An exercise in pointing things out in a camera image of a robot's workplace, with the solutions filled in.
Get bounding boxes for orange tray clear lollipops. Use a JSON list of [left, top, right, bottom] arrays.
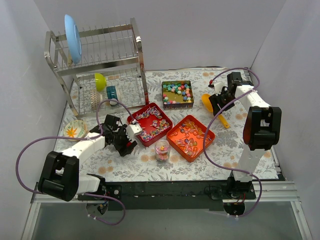
[[166, 115, 216, 163]]

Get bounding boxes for patterned beige cup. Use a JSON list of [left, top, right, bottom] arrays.
[[90, 90, 103, 110]]

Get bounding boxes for lime green bowl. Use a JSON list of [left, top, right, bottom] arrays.
[[94, 73, 107, 92]]

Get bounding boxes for red tray swirl lollipops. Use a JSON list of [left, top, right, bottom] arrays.
[[132, 103, 173, 147]]

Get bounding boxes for floral table mat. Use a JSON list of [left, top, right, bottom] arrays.
[[47, 69, 278, 182]]

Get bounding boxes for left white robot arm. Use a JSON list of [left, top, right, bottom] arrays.
[[38, 114, 143, 202]]

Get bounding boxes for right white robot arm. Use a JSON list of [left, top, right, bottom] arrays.
[[208, 68, 282, 199]]

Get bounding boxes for blue plate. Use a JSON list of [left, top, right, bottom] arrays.
[[64, 14, 82, 65]]

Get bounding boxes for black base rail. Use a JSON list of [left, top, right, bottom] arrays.
[[74, 179, 256, 213]]

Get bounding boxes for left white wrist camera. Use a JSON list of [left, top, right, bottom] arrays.
[[126, 119, 144, 139]]

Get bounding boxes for steel dish rack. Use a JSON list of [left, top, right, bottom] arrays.
[[44, 18, 149, 119]]

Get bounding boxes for clear glass jar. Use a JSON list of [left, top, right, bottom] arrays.
[[154, 139, 171, 162]]

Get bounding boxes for floral painted small plate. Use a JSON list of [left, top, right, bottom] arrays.
[[63, 120, 88, 141]]

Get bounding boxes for dark tin star candies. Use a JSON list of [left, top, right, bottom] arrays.
[[161, 80, 195, 110]]

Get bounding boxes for yellow plastic scoop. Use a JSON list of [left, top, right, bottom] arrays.
[[201, 93, 230, 129]]

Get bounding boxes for teal white cup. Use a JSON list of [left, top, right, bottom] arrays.
[[106, 85, 121, 102]]

